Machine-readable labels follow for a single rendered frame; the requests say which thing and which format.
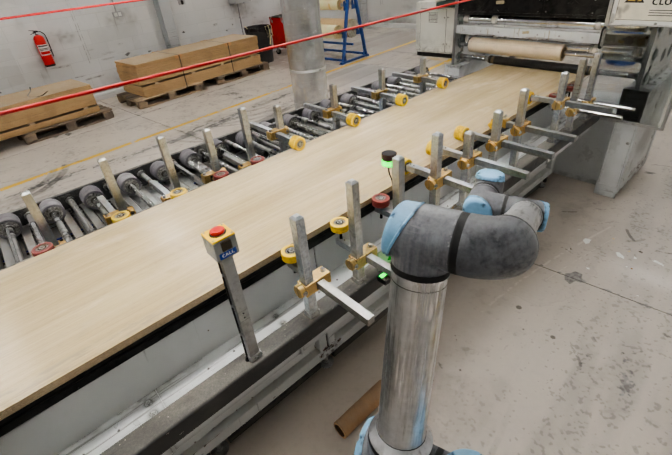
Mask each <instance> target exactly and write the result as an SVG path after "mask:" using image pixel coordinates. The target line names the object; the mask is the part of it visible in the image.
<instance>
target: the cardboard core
mask: <svg viewBox="0 0 672 455"><path fill-rule="evenodd" d="M380 392H381V380H379V381H378V382H377V383H376V384H375V385H374V386H372V387H371V388H370V389H369V390H368V391H367V392H366V393H365V394H364V395H363V396H362V397H361V398H360V399H359V400H358V401H357V402H356V403H354V404H353V405H352V406H351V407H350V408H349V409H348V410H347V411H346V412H345V413H344V414H343V415H342V416H341V417H340V418H339V419H338V420H336V421H335V422H334V427H335V429H336V431H337V432H338V434H339V435H340V436H341V437H342V438H344V439H346V438H347V437H348V436H349V435H350V434H351V433H352V432H353V431H354V430H355V429H356V428H357V427H358V426H359V425H360V424H361V423H362V422H363V421H364V420H365V419H366V418H367V417H368V416H369V415H370V414H371V413H372V412H373V411H374V410H375V409H376V408H377V407H378V406H379V403H380Z"/></svg>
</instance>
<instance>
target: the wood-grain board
mask: <svg viewBox="0 0 672 455"><path fill-rule="evenodd" d="M559 82H560V76H552V75H545V74H537V73H529V72H521V71H514V70H506V69H498V68H490V67H486V68H483V69H481V70H478V71H476V72H474V73H471V74H469V75H467V76H464V77H462V78H459V79H457V80H455V81H452V82H450V83H448V86H447V88H445V89H442V88H436V89H433V90H431V91H428V92H426V93H424V94H421V95H419V96H416V97H414V98H412V99H409V100H408V102H407V104H406V105H405V106H399V105H395V106H393V107H390V108H388V109H386V110H383V111H381V112H378V113H376V114H374V115H371V116H369V117H366V118H364V119H362V120H361V121H360V124H359V125H358V126H357V127H353V126H350V125H347V126H345V127H343V128H340V129H338V130H336V131H333V132H331V133H328V134H326V135H324V136H321V137H319V138H316V139H314V140H312V141H309V142H307V143H306V144H305V147H304V149H303V150H301V151H297V150H295V149H290V150H288V151H286V152H283V153H281V154H278V155H276V156H274V157H271V158H269V159H266V160H264V161H262V162H259V163H257V164H255V165H252V166H250V167H247V168H245V169H243V170H240V171H238V172H236V173H233V174H231V175H228V176H226V177H224V178H221V179H219V180H216V181H214V182H212V183H209V184H207V185H205V186H202V187H200V188H197V189H195V190H193V191H190V192H188V193H186V194H183V195H181V196H178V197H176V198H174V199H171V200H169V201H166V202H164V203H162V204H159V205H157V206H155V207H152V208H150V209H147V210H145V211H143V212H140V213H138V214H136V215H133V216H131V217H128V218H126V219H124V220H121V221H119V222H116V223H114V224H112V225H109V226H107V227H105V228H102V229H100V230H97V231H95V232H93V233H90V234H88V235H86V236H83V237H81V238H78V239H76V240H74V241H71V242H69V243H66V244H64V245H62V246H59V247H57V248H55V249H52V250H50V251H47V252H45V253H43V254H40V255H38V256H35V257H33V258H31V259H28V260H26V261H24V262H21V263H19V264H16V265H14V266H12V267H9V268H7V269H5V270H2V271H0V421H1V420H3V419H4V418H6V417H8V416H9V415H11V414H13V413H15V412H16V411H18V410H20V409H21V408H23V407H25V406H26V405H28V404H30V403H32V402H33V401H35V400H37V399H38V398H40V397H42V396H43V395H45V394H47V393H49V392H50V391H52V390H54V389H55V388H57V387H59V386H60V385H62V384H64V383H66V382H67V381H69V380H71V379H72V378H74V377H76V376H77V375H79V374H81V373H83V372H84V371H86V370H88V369H89V368H91V367H93V366H94V365H96V364H98V363H100V362H101V361H103V360H105V359H106V358H108V357H110V356H111V355H113V354H115V353H117V352H118V351H120V350H122V349H123V348H125V347H127V346H128V345H130V344H132V343H134V342H135V341H137V340H139V339H140V338H142V337H144V336H145V335H147V334H149V333H151V332H152V331H154V330H156V329H157V328H159V327H161V326H162V325H164V324H166V323H168V322H169V321H171V320H173V319H174V318H176V317H178V316H179V315H181V314H183V313H185V312H186V311H188V310H190V309H191V308H193V307H195V306H196V305H198V304H200V303H202V302H203V301H205V300H207V299H208V298H210V297H212V296H213V295H215V294H217V293H219V292H220V291H222V290H224V289H225V286H224V283H223V279H222V276H221V273H220V269H219V266H218V263H217V262H216V261H215V260H214V259H213V258H212V257H211V256H210V255H209V254H208V253H207V251H206V248H205V245H204V242H203V239H202V235H201V233H203V232H205V231H207V230H209V229H211V228H213V227H215V226H217V225H219V224H222V223H224V224H225V225H226V226H227V227H229V228H230V229H231V230H233V231H234V232H235V235H236V239H237V243H238V246H239V250H240V252H238V253H237V254H235V255H233V258H234V262H235V265H236V269H237V272H238V276H239V280H241V279H242V278H244V277H246V276H247V275H249V274H251V273H253V272H254V271H256V270H258V269H259V268H261V267H263V266H264V265H266V264H268V263H270V262H271V261H273V260H275V259H276V258H278V257H280V256H281V250H282V248H283V247H285V246H287V245H290V244H293V238H292V232H291V227H290V221H289V217H291V216H292V215H294V214H296V213H298V214H299V215H301V216H303V217H304V221H305V228H306V234H307V240H309V239H310V238H312V237H314V236H316V235H317V234H319V233H321V232H322V231H324V230H326V229H327V228H329V227H330V221H331V220H332V219H333V218H335V217H345V218H346V217H348V213H347V201H346V190H345V182H346V181H348V180H350V179H354V180H356V181H358V182H359V194H360V209H361V208H363V207H365V206H367V205H368V204H370V203H372V196H373V195H375V194H378V193H384V194H387V193H389V192H390V191H392V181H391V178H390V176H389V173H388V167H384V166H382V158H381V153H382V152H383V151H385V150H394V151H396V152H397V155H401V156H403V157H405V158H408V159H410V160H412V163H413V164H416V165H419V166H421V167H424V168H427V169H429V168H430V165H431V155H428V154H426V145H427V143H428V142H429V141H430V140H432V134H433V133H435V132H437V131H438V132H441V133H443V134H444V136H443V146H445V147H449V148H451V149H455V150H458V151H460V150H462V149H463V141H459V140H456V139H454V136H453V135H454V130H455V128H456V127H457V126H459V125H461V126H465V127H468V128H469V129H470V130H471V131H473V132H477V133H480V134H484V135H487V134H489V133H491V129H490V128H489V126H488V123H489V122H491V119H492V118H493V113H494V111H496V110H497V109H500V110H503V111H504V114H503V116H504V115H505V114H507V118H510V121H511V120H513V119H514V118H516V113H517V107H518V100H519V94H520V90H521V89H523V88H528V89H530V91H531V92H534V95H540V96H545V97H549V94H550V93H557V91H558V86H559Z"/></svg>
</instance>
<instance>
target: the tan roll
mask: <svg viewBox="0 0 672 455"><path fill-rule="evenodd" d="M460 45H461V46H468V50H469V52H477V53H486V54H496V55H505V56H515V57H524V58H534V59H543V60H553V61H562V60H563V59H564V58H565V56H575V57H585V58H594V56H595V54H596V53H587V52H576V51H565V46H566V44H555V43H542V42H529V41H516V40H503V39H491V38H478V37H472V38H471V39H470V40H469V42H461V43H460Z"/></svg>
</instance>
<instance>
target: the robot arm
mask: <svg viewBox="0 0 672 455"><path fill-rule="evenodd" d="M475 178H476V180H475V184H474V186H473V188H472V190H471V191H470V193H469V195H468V197H467V198H466V199H465V201H464V204H463V211H460V210H455V209H451V208H446V207H441V206H436V205H432V204H427V203H426V202H415V201H409V200H406V201H403V202H401V203H399V204H398V205H397V206H396V207H395V209H394V210H393V212H392V213H391V215H390V217H389V219H388V221H387V223H386V226H385V228H384V231H383V235H382V240H381V250H382V253H383V254H385V255H386V256H388V257H389V256H391V265H390V268H391V280H390V292H389V303H388V314H387V325H386V336H385V347H384V358H383V369H382V380H381V392H380V403H379V413H377V414H376V415H375V416H372V417H370V418H369V419H368V420H367V421H366V423H365V424H364V426H363V428H362V430H361V432H360V435H359V436H360V438H359V440H358V441H357V443H356V447H355V451H354V455H482V454H480V452H478V451H475V450H471V449H457V450H454V451H452V452H449V451H447V450H445V449H443V448H441V447H439V446H437V445H435V444H433V436H432V432H431V430H430V428H429V426H428V425H427V419H428V412H429V405H430V398H431V391H432V385H433V378H434V371H435V364H436V357H437V351H438V344H439V337H440V330H441V323H442V316H443V310H444V303H445V296H446V289H447V282H448V278H449V277H450V273H451V274H454V275H458V276H462V277H467V278H473V279H483V280H501V279H509V278H513V277H517V276H519V275H521V274H523V273H525V272H526V271H527V270H529V269H530V268H531V267H532V265H533V264H534V262H535V261H536V259H537V256H538V252H539V240H538V237H537V234H536V233H537V232H543V231H544V230H545V228H546V224H547V220H548V216H549V210H550V205H549V203H547V202H544V201H542V200H539V201H538V200H533V199H527V198H522V197H516V196H511V195H505V194H503V189H504V182H505V175H504V173H503V172H501V171H499V170H495V169H481V170H479V171H478V172H477V173H476V176H475Z"/></svg>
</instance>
